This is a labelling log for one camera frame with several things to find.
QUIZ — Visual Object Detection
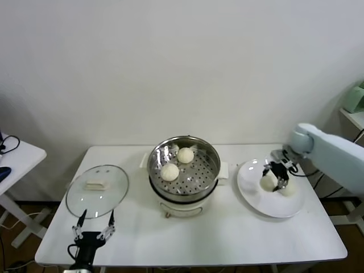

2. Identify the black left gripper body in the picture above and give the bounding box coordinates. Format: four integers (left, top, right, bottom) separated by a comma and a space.
74, 231, 107, 264

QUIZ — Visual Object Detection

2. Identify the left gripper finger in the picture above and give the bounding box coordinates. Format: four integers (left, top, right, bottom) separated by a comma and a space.
72, 209, 88, 241
98, 209, 117, 241

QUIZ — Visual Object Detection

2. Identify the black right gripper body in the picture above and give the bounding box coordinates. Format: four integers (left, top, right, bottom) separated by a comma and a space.
270, 162, 290, 179

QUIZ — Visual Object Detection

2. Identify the white steamed baozi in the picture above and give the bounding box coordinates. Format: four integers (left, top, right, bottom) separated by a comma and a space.
260, 175, 278, 192
177, 147, 195, 165
160, 163, 180, 182
280, 183, 297, 198

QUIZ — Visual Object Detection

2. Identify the perforated steel steamer basket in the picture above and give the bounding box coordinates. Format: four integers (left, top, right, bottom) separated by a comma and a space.
147, 136, 222, 199

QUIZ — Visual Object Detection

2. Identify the white round plate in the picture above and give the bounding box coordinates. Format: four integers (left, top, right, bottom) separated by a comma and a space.
236, 159, 307, 219

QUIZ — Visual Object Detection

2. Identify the glass pot lid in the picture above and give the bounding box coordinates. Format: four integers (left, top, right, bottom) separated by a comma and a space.
65, 164, 130, 220

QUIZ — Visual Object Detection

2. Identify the white electric cooking pot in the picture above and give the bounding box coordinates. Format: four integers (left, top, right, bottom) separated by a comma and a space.
139, 152, 230, 220

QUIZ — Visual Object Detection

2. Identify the white side table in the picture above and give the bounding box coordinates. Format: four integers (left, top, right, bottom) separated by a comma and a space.
0, 133, 48, 248

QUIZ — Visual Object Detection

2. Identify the pale green appliance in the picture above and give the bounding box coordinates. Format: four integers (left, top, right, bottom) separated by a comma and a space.
342, 81, 364, 114

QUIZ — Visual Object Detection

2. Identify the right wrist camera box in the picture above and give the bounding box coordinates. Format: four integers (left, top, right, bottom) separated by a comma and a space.
270, 149, 299, 168

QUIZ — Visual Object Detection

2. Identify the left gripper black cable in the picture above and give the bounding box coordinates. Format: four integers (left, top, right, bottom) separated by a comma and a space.
67, 244, 79, 261

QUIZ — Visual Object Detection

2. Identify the white floor cable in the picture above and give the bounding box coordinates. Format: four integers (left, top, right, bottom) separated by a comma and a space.
0, 211, 44, 230

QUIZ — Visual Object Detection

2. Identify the black cable loop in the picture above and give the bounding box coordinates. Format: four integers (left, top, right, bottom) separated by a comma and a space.
0, 135, 20, 156

